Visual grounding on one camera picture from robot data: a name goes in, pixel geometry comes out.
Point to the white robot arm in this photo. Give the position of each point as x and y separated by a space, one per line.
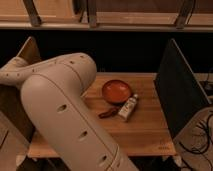
51 94

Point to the red bowl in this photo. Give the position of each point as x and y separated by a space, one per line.
116 91

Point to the white tube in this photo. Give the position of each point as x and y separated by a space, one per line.
128 107

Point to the right dark side panel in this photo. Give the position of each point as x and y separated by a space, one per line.
180 94

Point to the left wooden side panel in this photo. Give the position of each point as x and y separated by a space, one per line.
12 114

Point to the wooden shelf frame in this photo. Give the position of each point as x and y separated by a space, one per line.
140 15

